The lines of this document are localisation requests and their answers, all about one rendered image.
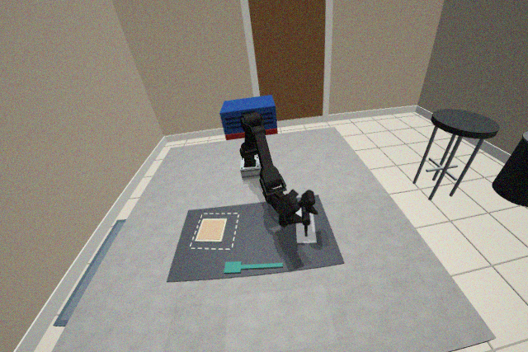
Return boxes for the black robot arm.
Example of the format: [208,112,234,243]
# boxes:
[239,112,293,215]

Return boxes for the teal trowel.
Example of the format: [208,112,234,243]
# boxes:
[224,261,283,274]

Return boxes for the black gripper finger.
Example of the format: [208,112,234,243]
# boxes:
[305,206,318,214]
[288,214,302,224]

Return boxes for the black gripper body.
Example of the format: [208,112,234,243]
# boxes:
[279,190,315,227]

